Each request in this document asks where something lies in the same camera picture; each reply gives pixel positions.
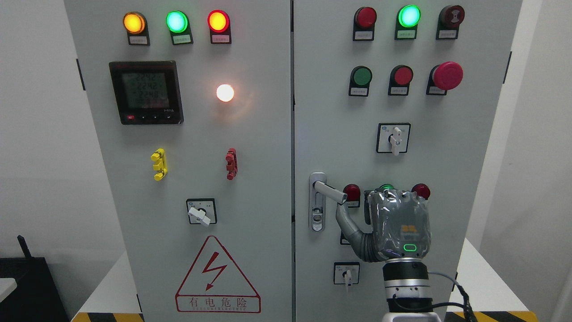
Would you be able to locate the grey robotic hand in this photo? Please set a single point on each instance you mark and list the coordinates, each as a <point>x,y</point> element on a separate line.
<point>400,226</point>

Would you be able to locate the silver door handle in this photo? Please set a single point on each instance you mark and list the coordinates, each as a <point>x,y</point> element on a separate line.
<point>319,191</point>

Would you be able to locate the right grey cabinet door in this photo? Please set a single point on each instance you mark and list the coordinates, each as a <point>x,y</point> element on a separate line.
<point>336,134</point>

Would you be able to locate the grey cabinet door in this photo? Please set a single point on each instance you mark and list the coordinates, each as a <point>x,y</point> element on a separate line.
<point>336,134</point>
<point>254,209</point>

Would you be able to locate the left grey cabinet door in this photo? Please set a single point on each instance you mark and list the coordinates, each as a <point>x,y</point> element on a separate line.
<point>254,209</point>

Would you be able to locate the red indicator light left door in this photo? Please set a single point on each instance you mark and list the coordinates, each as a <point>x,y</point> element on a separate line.
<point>219,27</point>

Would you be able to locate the green indicator light left door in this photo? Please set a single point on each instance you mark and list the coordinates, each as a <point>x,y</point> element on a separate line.
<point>178,24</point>

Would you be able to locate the dark red middle indicator right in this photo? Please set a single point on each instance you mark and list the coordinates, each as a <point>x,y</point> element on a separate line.
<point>422,190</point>

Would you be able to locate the dark red middle indicator left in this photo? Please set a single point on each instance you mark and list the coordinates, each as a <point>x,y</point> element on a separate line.
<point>353,193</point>

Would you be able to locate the red push button upper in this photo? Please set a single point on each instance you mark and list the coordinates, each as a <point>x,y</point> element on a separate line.
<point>399,81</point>

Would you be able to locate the green push button upper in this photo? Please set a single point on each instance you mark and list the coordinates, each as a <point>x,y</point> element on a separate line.
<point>359,81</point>

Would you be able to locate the red emergency stop button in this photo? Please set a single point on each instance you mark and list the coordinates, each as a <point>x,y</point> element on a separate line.
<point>443,77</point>

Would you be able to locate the red terminal connector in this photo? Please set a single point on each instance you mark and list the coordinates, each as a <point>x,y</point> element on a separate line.
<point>231,167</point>

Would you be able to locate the red electric warning sticker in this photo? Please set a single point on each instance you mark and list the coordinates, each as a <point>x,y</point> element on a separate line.
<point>216,284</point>

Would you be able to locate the green top indicator light right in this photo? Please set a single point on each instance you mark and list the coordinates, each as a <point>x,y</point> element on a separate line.
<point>406,22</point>

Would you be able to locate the dark red top indicator light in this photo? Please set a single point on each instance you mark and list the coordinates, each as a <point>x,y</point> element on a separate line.
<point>363,24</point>

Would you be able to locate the black red buzzer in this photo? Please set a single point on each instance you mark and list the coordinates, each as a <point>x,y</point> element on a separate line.
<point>449,20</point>

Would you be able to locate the white lit indicator light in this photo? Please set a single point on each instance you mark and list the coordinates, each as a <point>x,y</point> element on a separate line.
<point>225,92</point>

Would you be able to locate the yellow terminal connector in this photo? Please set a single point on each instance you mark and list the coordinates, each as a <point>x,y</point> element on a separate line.
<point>159,164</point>

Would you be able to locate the black digital power meter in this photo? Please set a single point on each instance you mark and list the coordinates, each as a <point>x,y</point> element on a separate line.
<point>147,92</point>

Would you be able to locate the yellow indicator light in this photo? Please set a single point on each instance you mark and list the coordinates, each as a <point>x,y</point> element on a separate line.
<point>136,28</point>

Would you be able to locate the black box at left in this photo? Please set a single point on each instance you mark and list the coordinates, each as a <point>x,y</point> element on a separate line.
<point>35,298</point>

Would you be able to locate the white selector switch lower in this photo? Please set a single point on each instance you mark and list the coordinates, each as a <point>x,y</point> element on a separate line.
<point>346,274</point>

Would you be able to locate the white selector switch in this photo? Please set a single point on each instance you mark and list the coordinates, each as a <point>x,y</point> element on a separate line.
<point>393,138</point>
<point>346,274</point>

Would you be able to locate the white selector switch upper right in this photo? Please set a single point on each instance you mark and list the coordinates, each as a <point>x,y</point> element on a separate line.
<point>393,138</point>

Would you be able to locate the white selector switch left door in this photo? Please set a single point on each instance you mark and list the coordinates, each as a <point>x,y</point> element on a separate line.
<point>202,211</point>

